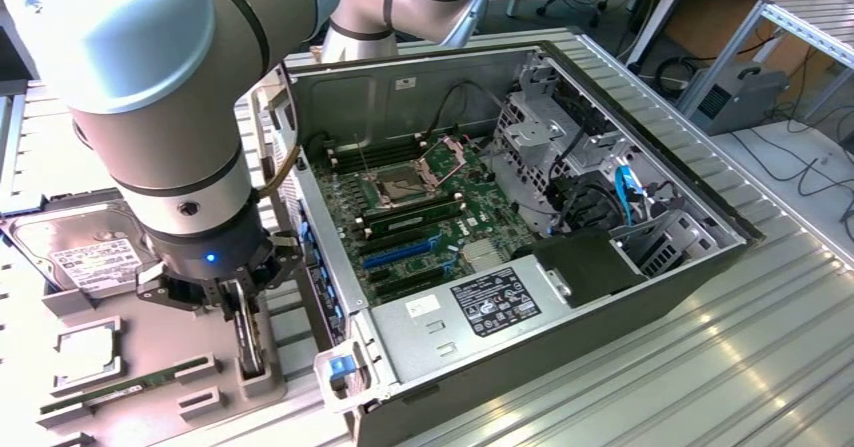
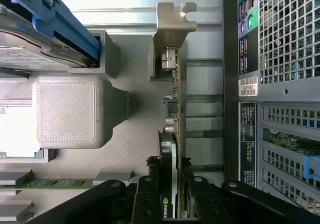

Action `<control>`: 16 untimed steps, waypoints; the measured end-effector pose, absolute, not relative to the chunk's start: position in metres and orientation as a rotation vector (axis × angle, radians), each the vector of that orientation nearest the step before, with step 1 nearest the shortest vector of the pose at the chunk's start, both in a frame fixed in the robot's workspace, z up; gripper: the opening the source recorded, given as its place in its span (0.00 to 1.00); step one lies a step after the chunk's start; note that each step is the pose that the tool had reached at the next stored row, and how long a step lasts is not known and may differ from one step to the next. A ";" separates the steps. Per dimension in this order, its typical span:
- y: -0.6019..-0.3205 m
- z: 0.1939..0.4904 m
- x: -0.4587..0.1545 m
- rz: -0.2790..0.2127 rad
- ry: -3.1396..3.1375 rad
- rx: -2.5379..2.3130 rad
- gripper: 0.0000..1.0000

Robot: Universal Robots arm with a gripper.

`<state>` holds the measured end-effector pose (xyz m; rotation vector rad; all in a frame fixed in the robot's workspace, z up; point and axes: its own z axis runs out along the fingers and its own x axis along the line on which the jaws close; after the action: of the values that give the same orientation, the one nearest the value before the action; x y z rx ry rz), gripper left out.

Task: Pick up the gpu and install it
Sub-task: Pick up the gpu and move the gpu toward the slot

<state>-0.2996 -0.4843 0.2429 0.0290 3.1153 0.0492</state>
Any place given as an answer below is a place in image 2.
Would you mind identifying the green RAM stick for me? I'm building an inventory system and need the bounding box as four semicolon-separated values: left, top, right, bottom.
0;177;101;191

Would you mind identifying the silver hard disk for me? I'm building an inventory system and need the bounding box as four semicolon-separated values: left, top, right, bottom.
0;5;93;72

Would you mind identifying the open black PC case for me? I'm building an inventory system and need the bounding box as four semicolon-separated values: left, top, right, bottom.
222;0;320;209

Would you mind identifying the blue disk carrier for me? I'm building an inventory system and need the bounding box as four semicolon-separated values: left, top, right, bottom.
0;0;102;67

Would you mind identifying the grey parts rack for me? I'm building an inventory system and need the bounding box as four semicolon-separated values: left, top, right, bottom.
0;30;193;224

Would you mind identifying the silver CPU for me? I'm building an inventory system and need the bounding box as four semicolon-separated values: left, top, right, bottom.
0;105;39;157

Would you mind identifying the blue card retainer strip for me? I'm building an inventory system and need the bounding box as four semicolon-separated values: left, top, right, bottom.
301;155;320;180

